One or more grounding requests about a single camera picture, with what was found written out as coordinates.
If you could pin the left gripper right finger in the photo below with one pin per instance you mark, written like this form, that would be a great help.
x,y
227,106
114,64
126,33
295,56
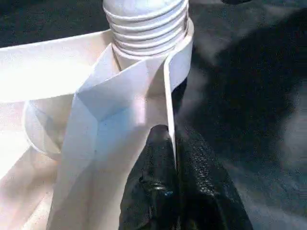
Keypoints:
x,y
206,191

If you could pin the white plastic table leg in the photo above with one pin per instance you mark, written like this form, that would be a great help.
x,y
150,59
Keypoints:
x,y
144,24

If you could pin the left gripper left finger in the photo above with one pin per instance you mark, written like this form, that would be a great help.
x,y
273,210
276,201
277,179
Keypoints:
x,y
153,187

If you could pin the black work mat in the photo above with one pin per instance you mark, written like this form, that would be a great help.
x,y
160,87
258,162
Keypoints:
x,y
239,107

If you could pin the white plastic table top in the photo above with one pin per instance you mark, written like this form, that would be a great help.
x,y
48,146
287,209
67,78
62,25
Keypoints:
x,y
48,62

